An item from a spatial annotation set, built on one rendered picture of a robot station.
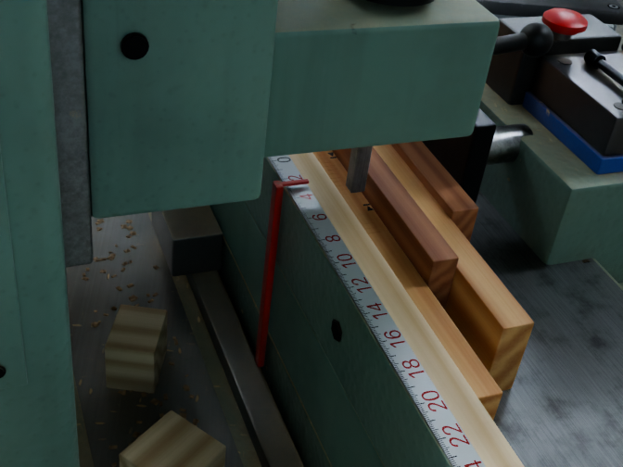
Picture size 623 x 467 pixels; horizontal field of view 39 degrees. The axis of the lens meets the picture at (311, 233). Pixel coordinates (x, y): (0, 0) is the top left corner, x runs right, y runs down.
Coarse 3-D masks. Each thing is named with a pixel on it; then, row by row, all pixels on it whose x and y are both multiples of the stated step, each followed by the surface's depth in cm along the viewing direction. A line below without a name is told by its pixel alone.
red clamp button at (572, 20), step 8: (552, 8) 59; (560, 8) 60; (544, 16) 59; (552, 16) 58; (560, 16) 58; (568, 16) 58; (576, 16) 59; (552, 24) 58; (560, 24) 58; (568, 24) 58; (576, 24) 58; (584, 24) 58; (560, 32) 58; (568, 32) 58; (576, 32) 58
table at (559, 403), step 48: (480, 192) 63; (240, 240) 61; (480, 240) 58; (288, 288) 53; (528, 288) 55; (576, 288) 55; (288, 336) 54; (576, 336) 52; (336, 384) 47; (528, 384) 48; (576, 384) 48; (336, 432) 48; (528, 432) 45; (576, 432) 46
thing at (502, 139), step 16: (480, 112) 52; (480, 128) 51; (496, 128) 58; (512, 128) 58; (528, 128) 59; (432, 144) 56; (448, 144) 54; (464, 144) 52; (480, 144) 52; (496, 144) 57; (512, 144) 58; (448, 160) 55; (464, 160) 53; (480, 160) 53; (496, 160) 58; (512, 160) 59; (464, 176) 53; (480, 176) 54
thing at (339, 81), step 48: (288, 0) 44; (336, 0) 44; (288, 48) 41; (336, 48) 42; (384, 48) 43; (432, 48) 44; (480, 48) 45; (288, 96) 43; (336, 96) 44; (384, 96) 45; (432, 96) 46; (480, 96) 47; (288, 144) 45; (336, 144) 46; (384, 144) 47
